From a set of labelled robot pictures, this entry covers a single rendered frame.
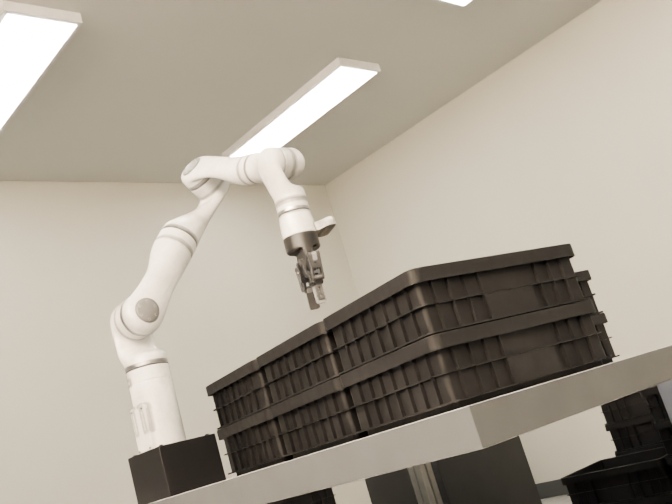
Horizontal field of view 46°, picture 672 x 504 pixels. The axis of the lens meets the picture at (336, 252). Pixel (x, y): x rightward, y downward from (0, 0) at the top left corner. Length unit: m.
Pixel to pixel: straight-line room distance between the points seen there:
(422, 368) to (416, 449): 0.51
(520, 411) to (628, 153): 4.35
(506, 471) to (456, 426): 3.00
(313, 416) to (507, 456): 2.25
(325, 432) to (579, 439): 3.96
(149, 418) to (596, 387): 1.04
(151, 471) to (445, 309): 0.73
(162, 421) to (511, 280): 0.77
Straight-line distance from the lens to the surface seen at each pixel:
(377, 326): 1.37
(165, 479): 1.67
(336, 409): 1.52
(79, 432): 4.90
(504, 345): 1.36
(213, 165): 1.92
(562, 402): 0.87
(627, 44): 5.19
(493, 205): 5.58
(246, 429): 1.88
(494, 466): 3.70
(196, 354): 5.38
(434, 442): 0.78
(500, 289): 1.38
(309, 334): 1.54
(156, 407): 1.72
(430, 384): 1.30
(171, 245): 1.84
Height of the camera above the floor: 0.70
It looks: 13 degrees up
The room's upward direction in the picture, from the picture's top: 17 degrees counter-clockwise
